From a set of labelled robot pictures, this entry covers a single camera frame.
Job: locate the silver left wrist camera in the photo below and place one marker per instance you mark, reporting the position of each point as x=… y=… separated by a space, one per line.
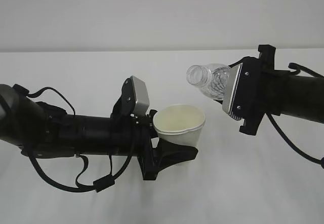
x=134 y=97

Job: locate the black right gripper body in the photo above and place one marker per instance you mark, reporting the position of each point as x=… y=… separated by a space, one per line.
x=258 y=89

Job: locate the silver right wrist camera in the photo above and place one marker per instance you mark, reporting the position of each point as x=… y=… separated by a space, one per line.
x=230 y=91

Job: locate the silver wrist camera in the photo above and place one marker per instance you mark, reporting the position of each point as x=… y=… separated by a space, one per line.
x=230 y=91
x=134 y=97

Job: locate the clear green-label water bottle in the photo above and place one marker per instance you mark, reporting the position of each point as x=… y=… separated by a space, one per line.
x=210 y=79

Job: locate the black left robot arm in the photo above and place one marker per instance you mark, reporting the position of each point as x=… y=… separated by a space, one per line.
x=44 y=131

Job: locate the white paper cup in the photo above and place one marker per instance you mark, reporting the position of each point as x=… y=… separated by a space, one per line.
x=180 y=124

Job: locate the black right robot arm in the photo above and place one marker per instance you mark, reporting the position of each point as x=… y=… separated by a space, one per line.
x=301 y=94

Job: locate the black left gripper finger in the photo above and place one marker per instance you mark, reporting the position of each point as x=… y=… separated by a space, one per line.
x=168 y=154

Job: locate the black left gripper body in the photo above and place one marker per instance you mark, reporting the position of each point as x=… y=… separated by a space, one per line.
x=136 y=133

